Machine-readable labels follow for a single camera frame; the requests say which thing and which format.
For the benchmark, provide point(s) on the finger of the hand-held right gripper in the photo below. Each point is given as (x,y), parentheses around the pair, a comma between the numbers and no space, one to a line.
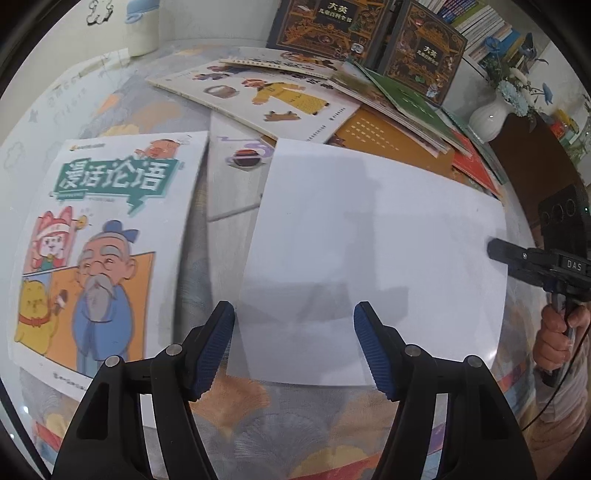
(517,258)

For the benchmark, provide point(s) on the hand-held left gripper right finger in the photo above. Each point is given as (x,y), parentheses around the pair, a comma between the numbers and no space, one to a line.
(373,355)

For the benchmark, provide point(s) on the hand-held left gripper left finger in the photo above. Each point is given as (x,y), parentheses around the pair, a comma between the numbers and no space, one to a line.
(216,353)

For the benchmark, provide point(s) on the plain white cover book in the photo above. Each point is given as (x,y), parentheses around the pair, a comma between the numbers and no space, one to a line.
(369,254)

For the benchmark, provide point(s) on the mustard brown storybook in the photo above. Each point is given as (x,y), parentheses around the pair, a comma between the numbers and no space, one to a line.
(392,143)

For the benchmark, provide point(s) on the green illustrated book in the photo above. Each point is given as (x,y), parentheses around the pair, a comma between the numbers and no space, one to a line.
(406,99)

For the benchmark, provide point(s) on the person's right forearm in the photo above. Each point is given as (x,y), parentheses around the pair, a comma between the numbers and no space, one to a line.
(577,397)

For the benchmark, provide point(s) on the person's right hand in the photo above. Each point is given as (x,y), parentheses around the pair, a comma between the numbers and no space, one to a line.
(549,344)

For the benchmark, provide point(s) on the brown wooden cabinet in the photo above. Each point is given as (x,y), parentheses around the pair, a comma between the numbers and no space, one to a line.
(531,157)

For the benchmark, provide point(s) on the colourful small box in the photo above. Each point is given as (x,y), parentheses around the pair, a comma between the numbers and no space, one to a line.
(567,127)

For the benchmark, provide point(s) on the red cover book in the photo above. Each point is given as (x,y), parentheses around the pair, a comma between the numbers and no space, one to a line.
(475,166)

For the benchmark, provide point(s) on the white ribbed vase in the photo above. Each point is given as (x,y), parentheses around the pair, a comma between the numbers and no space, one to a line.
(489,120)

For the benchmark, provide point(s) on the teal edged thin book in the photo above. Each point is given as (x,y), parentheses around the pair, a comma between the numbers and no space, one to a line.
(461,129)

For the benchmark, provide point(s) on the blue and white flowers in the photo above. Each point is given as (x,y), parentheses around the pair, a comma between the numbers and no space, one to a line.
(515,90)

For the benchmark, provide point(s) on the cartoon old man book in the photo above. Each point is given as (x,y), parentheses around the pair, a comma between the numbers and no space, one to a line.
(106,258)

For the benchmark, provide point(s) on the white emperor cover book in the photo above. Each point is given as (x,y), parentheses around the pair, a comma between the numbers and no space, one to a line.
(231,198)

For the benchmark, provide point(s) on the row of white blue spines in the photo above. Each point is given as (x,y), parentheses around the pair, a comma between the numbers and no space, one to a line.
(485,27)

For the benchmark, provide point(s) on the dark ornate encyclopedia book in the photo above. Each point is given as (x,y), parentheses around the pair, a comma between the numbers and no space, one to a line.
(328,27)
(425,50)

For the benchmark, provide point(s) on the yellow robed figure book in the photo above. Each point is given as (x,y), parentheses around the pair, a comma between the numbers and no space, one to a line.
(258,101)

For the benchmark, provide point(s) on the white calligraphy title book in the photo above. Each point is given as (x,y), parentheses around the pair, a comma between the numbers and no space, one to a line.
(277,62)

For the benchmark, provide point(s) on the white bottle with blue lid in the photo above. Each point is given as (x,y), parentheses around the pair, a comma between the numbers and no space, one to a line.
(141,27)

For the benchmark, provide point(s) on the bear wall sticker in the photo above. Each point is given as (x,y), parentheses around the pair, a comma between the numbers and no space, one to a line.
(98,11)

